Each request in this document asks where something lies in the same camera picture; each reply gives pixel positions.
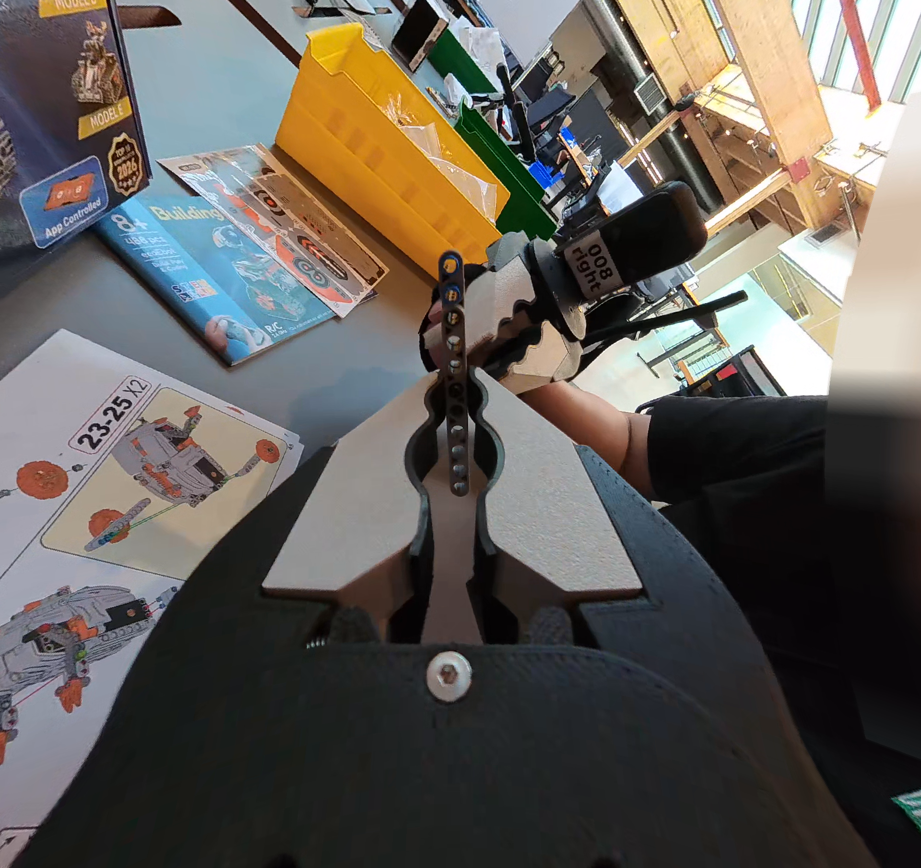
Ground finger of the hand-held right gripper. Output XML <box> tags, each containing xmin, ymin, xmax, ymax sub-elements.
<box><xmin>460</xmin><ymin>264</ymin><xmax>551</xmax><ymax>367</ymax></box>
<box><xmin>495</xmin><ymin>320</ymin><xmax>585</xmax><ymax>396</ymax></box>

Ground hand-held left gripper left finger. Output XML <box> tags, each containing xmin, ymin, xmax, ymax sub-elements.
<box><xmin>261</xmin><ymin>370</ymin><xmax>443</xmax><ymax>624</ymax></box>

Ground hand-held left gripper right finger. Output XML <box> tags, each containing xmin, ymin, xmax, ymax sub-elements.
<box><xmin>470</xmin><ymin>368</ymin><xmax>643</xmax><ymax>642</ymax></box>

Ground grey perforated building beam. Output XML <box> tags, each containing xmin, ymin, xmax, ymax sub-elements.
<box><xmin>437</xmin><ymin>249</ymin><xmax>477</xmax><ymax>497</ymax></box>

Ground person's right forearm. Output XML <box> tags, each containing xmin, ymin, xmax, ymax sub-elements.
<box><xmin>518</xmin><ymin>379</ymin><xmax>828</xmax><ymax>524</ymax></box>

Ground grey desk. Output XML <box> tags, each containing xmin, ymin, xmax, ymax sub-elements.
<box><xmin>0</xmin><ymin>0</ymin><xmax>562</xmax><ymax>840</ymax></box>

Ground person's right hand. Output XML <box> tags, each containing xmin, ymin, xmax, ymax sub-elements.
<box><xmin>422</xmin><ymin>298</ymin><xmax>453</xmax><ymax>357</ymax></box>

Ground black office chair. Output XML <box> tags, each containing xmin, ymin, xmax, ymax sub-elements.
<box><xmin>581</xmin><ymin>290</ymin><xmax>751</xmax><ymax>381</ymax></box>

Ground green plastic bin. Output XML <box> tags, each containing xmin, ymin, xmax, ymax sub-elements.
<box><xmin>426</xmin><ymin>26</ymin><xmax>506</xmax><ymax>94</ymax></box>
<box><xmin>454</xmin><ymin>101</ymin><xmax>559</xmax><ymax>241</ymax></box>

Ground clear plastic bags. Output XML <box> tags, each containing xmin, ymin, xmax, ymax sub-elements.
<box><xmin>380</xmin><ymin>90</ymin><xmax>499</xmax><ymax>223</ymax></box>

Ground orange grey sticker sheet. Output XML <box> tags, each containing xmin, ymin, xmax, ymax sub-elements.
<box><xmin>156</xmin><ymin>143</ymin><xmax>390</xmax><ymax>319</ymax></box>

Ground yellow plastic bin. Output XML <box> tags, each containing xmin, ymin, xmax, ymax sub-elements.
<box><xmin>275</xmin><ymin>22</ymin><xmax>512</xmax><ymax>283</ymax></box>

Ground white assembly instruction sheet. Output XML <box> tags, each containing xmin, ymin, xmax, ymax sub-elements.
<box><xmin>0</xmin><ymin>328</ymin><xmax>305</xmax><ymax>849</ymax></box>

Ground person's dark clothing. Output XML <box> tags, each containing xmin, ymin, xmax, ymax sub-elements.
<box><xmin>658</xmin><ymin>501</ymin><xmax>921</xmax><ymax>868</ymax></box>

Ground blue building booklet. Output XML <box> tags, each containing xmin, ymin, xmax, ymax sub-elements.
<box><xmin>95</xmin><ymin>194</ymin><xmax>341</xmax><ymax>367</ymax></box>

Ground dark robot kit box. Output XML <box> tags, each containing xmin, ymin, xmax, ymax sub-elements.
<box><xmin>0</xmin><ymin>0</ymin><xmax>153</xmax><ymax>295</ymax></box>

